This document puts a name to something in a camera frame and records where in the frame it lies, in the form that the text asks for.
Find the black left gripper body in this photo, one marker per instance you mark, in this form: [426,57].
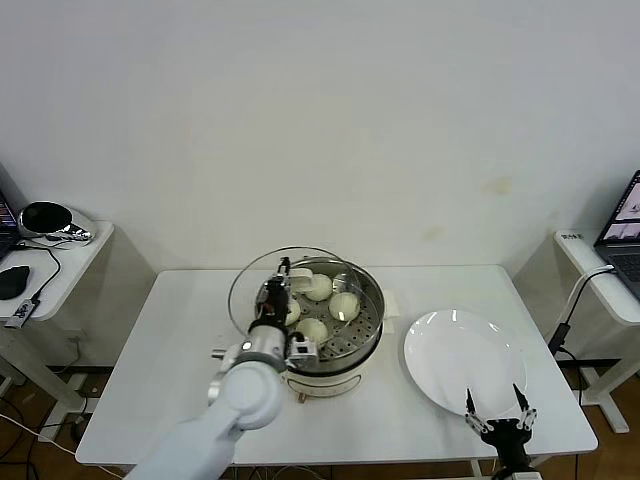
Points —
[276,302]

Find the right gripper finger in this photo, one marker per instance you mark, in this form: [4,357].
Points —
[525,410]
[475,415]

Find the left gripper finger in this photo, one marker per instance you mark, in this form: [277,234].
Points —
[285,267]

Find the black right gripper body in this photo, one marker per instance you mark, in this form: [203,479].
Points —
[507,437]

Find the white steamed baozi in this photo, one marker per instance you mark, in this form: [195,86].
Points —
[311,330]
[295,312]
[344,306]
[321,290]

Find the round glass pot lid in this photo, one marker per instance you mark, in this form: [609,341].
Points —
[245,290]

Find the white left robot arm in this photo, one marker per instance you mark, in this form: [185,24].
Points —
[250,395]

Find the steel perforated steamer basket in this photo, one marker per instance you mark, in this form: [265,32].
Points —
[365,320]

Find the white round plate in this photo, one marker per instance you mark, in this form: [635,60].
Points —
[460,360]

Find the white electric cooker base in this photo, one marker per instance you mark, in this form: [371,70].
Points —
[330,385]

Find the white side table with label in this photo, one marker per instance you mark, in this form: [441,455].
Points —
[607,295]

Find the small printed label sticker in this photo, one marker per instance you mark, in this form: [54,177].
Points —
[571,237]

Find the grey open laptop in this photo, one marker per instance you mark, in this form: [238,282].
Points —
[625,260]

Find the white side table with mouse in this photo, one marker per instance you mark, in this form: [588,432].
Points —
[75,270]

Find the chrome headset with black visor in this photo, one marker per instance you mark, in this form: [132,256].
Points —
[42,217]

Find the dark usb hub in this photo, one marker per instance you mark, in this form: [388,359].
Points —
[20,314]

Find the black computer mouse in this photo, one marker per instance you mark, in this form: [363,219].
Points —
[12,282]

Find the black open laptop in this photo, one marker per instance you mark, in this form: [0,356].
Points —
[6,220]

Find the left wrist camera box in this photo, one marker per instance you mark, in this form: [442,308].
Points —
[304,350]

